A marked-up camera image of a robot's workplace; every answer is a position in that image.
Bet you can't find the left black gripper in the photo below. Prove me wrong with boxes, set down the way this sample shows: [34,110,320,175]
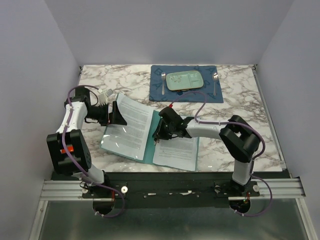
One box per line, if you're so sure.
[85,100,128,127]

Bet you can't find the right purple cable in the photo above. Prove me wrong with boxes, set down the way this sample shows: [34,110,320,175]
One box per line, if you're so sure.
[168,91,273,218]

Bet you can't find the teal file folder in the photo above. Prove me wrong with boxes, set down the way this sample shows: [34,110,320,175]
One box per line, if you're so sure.
[100,93,199,172]

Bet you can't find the black mounting base plate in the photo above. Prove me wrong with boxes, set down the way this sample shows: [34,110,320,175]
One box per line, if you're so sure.
[82,172,260,211]

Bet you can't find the aluminium frame rail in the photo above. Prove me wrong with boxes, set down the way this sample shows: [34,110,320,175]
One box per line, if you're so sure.
[29,178,318,240]

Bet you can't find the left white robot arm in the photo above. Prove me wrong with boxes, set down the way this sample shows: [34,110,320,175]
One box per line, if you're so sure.
[46,85,127,198]

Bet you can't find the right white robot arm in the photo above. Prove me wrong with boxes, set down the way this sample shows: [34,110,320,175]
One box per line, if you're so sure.
[152,106,266,196]

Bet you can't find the silver spoon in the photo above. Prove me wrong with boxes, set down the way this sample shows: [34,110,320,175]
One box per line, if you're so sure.
[212,72,219,96]

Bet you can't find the silver fork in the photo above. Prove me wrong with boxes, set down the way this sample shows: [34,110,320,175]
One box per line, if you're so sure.
[161,72,166,95]

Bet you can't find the light green divided plate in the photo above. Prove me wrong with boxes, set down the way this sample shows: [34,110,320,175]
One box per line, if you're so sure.
[166,70,204,91]

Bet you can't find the printed sheet in folder pocket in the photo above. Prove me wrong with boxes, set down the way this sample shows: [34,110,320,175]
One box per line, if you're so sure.
[100,93,154,161]

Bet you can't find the blue cloth placemat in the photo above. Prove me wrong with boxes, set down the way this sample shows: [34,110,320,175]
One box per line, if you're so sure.
[149,65,224,104]

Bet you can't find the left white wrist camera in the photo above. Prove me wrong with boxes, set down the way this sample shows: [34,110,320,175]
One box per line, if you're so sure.
[98,89,114,106]

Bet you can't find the white printed paper sheets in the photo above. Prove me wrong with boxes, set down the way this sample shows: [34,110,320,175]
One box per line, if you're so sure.
[152,115,200,172]

